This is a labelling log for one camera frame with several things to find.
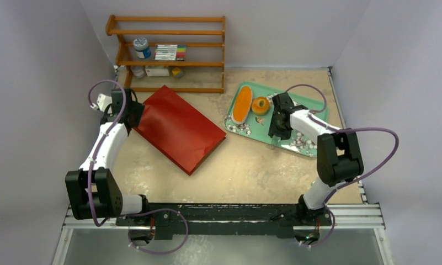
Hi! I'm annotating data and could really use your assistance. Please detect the fake orange doughnut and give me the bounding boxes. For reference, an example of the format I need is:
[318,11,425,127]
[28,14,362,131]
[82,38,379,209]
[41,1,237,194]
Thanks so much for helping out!
[251,97,270,116]

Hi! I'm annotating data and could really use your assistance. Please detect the fake bread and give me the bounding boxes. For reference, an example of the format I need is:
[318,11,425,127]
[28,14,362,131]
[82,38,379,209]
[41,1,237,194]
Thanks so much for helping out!
[232,86,253,125]

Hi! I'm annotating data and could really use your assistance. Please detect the red paper bag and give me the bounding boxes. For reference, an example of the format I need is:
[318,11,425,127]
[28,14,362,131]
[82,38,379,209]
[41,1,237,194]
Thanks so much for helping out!
[135,86,226,176]

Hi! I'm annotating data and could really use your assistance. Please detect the black metal tongs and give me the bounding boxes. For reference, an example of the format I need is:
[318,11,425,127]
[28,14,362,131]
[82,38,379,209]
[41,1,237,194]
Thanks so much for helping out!
[270,135,281,150]

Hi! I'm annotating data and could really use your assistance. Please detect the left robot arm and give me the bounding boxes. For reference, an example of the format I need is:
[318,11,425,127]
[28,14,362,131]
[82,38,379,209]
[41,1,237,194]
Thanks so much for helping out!
[65,88,151,226]

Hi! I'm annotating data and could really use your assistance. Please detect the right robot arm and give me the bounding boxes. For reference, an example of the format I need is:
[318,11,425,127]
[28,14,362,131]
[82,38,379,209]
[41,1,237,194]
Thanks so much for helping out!
[268,92,364,225]

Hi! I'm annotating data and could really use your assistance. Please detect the small clear jar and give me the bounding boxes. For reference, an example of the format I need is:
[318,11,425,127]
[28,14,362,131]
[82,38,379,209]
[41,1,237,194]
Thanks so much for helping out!
[130,66,146,78]

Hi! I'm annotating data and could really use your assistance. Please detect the white small box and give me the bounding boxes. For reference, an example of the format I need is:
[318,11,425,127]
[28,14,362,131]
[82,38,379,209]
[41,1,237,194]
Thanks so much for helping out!
[145,65,170,77]

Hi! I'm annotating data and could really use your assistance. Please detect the yellow green cube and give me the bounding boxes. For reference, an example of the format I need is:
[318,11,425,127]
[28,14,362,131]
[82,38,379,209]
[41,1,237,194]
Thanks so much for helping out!
[172,67,184,78]

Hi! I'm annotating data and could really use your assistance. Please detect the pack of coloured markers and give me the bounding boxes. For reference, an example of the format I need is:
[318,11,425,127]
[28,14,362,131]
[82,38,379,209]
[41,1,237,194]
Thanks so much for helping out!
[155,44,187,61]

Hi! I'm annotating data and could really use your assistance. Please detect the blue lidded jar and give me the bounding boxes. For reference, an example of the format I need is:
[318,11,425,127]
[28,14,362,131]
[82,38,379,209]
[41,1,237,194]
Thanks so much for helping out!
[132,38,151,59]

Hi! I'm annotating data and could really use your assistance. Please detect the wooden shelf rack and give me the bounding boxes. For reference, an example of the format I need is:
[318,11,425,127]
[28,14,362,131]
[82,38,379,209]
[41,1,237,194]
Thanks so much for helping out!
[105,15,226,93]

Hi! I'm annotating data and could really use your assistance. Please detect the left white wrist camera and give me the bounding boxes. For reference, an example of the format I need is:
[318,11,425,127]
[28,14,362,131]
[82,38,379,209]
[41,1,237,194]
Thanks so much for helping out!
[90,93,112,112]

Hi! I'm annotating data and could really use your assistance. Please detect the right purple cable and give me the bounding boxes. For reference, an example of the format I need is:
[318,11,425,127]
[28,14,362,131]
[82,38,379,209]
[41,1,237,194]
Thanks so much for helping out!
[284,84,400,250]

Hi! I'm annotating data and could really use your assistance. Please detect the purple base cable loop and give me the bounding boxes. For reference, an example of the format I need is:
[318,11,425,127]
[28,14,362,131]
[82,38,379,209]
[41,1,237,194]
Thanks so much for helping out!
[128,208,189,256]

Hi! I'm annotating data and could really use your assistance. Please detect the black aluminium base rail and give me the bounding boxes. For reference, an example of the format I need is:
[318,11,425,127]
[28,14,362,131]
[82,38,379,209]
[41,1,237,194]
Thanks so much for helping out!
[61,202,386,242]

